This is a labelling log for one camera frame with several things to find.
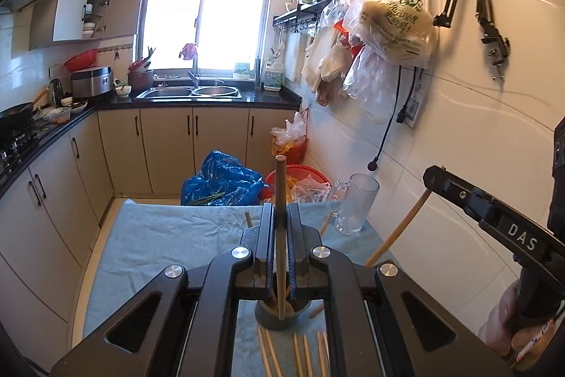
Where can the black wok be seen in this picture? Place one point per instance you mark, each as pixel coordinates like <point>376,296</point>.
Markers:
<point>17,112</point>

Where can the green label detergent bottle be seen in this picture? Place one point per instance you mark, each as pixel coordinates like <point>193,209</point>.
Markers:
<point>273,76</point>

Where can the green vegetable stalks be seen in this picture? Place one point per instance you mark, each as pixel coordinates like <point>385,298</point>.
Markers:
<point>207,198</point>

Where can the red plastic basket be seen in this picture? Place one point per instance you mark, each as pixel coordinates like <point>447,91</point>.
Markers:
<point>304,171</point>

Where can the steel kettle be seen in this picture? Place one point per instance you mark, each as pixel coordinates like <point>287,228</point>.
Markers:
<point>56,92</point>

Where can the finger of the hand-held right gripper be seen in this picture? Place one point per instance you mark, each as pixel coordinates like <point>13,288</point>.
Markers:
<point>446,185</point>

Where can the steel faucet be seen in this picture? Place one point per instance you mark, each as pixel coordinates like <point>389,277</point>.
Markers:
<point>194,77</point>

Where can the red bin with plastic bags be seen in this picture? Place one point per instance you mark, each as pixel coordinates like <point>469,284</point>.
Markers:
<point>291,145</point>

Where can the red colander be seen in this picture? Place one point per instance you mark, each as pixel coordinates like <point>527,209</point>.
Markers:
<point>81,60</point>

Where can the kitchen window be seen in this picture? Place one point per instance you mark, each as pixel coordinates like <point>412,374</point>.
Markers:
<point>207,19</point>

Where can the beige base cabinets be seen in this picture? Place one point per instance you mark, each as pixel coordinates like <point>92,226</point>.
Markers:
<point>167,147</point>

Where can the long wooden chopstick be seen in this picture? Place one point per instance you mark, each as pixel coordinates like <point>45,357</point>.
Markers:
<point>248,220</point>
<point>326,222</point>
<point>280,187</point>
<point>397,229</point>

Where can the bunch of wooden chopsticks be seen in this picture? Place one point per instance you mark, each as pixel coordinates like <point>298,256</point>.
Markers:
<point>269,352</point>

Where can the brown clay pot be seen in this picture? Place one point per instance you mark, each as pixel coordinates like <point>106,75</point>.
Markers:
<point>140,80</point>

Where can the person's right hand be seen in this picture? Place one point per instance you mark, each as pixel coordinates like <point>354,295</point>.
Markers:
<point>499,324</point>

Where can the black wall shelf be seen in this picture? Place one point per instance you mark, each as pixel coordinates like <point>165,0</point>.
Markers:
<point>304,12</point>

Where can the clear bag with green print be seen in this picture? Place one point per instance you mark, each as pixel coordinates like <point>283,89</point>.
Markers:
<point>393,23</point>

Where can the grey chopstick holder cup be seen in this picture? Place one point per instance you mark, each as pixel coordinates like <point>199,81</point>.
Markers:
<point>268,322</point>

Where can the hanging plastic bags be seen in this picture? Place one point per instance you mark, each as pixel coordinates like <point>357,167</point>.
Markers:
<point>335,63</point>

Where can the pink cloth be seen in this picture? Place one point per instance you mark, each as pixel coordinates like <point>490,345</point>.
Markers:
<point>189,51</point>

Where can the steel double sink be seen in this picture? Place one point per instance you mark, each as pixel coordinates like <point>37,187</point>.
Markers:
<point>190,92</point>

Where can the blue plastic bag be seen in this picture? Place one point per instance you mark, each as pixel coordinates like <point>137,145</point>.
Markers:
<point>220,178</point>

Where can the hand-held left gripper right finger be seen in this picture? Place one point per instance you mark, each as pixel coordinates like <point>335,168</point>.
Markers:
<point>292,244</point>

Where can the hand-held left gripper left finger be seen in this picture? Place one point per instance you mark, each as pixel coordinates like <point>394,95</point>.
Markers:
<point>266,244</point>

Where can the small white green box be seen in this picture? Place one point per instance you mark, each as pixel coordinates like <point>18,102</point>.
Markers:
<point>241,70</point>

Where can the clear glass mug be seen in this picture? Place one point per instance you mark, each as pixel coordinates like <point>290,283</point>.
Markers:
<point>357,204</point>

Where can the gas stove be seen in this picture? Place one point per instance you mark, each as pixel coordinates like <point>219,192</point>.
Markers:
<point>15,143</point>

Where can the silver rice cooker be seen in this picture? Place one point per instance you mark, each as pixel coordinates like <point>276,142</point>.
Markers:
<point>92,83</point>

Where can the light blue towel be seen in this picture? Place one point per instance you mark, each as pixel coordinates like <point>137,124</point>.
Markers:
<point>176,235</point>

